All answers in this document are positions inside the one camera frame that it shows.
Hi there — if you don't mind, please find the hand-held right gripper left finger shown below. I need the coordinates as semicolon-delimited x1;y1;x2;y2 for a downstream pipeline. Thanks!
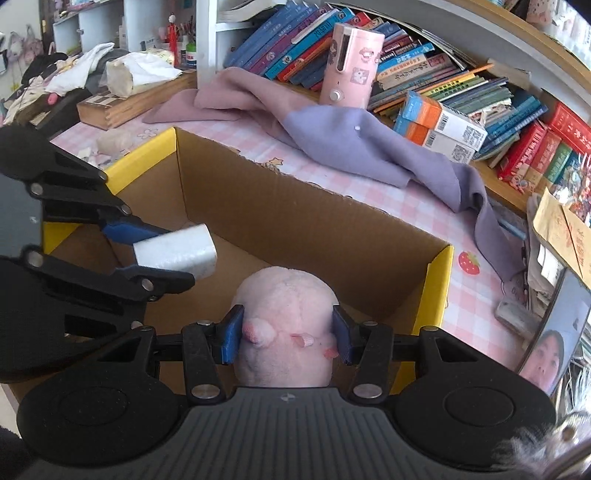
124;305;245;401

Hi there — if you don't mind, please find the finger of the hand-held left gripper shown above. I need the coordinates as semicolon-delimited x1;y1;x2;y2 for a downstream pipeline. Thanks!
28;180;172;245
23;246;197;302

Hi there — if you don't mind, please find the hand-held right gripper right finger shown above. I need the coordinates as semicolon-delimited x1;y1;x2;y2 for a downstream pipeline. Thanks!
331;305;463;401

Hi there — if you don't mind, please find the white paper roll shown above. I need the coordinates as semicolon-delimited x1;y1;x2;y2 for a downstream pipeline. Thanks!
133;223;218;280

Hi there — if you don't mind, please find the pink plush toy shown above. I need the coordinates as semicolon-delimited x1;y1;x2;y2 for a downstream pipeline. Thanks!
229;266;341;388

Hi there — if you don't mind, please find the yellow cardboard box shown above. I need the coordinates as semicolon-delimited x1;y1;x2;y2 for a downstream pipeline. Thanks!
9;127;455;403

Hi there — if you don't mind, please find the wooden box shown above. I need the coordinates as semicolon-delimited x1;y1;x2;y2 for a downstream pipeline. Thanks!
76;69;197;130

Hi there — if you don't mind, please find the pink checkered tablecloth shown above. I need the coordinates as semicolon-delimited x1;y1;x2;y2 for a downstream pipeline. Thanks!
48;99;531;371

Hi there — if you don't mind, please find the pile of clothes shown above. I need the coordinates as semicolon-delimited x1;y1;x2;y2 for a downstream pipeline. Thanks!
0;42;116;128

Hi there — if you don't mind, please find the white plastic bag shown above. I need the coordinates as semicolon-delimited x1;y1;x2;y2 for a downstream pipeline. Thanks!
106;52;184;99

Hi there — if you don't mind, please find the grey block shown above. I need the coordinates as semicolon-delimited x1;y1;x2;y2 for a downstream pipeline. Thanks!
495;298;544;343

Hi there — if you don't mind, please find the lavender cloth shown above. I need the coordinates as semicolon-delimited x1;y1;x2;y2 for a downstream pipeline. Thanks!
281;105;528;283

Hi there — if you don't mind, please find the white shelf unit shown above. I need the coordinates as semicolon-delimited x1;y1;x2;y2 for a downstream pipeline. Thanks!
52;0;296;75

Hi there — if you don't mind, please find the orange and white carton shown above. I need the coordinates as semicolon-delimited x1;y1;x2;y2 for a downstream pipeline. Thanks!
393;115;476;165
398;91;488;151

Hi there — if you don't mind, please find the grey furry cuff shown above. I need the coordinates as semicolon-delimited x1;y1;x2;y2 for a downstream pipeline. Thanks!
495;410;591;480

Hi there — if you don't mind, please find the brown paper envelope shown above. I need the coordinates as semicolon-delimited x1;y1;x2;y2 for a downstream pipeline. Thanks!
531;188;591;291

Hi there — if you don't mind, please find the pink cylindrical bottle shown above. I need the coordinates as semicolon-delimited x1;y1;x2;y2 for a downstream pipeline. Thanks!
320;22;386;112

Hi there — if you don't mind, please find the row of leaning books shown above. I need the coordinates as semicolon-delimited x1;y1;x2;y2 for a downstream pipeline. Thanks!
224;0;591;227

